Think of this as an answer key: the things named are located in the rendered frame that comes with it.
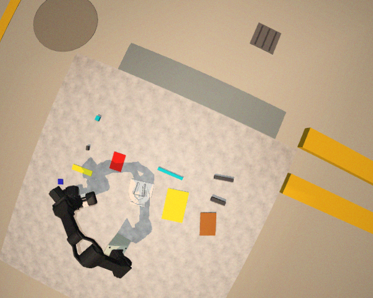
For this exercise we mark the yellow flat bar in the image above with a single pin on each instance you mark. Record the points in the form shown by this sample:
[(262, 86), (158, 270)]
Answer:
[(82, 170)]

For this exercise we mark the yellow flat plate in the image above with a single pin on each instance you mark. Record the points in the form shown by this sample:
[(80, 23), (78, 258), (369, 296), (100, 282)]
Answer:
[(175, 204)]

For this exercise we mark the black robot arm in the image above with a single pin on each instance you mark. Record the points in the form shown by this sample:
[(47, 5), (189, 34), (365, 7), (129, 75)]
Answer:
[(93, 256)]

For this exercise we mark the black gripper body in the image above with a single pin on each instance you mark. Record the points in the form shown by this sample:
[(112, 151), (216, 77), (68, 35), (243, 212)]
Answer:
[(89, 197)]

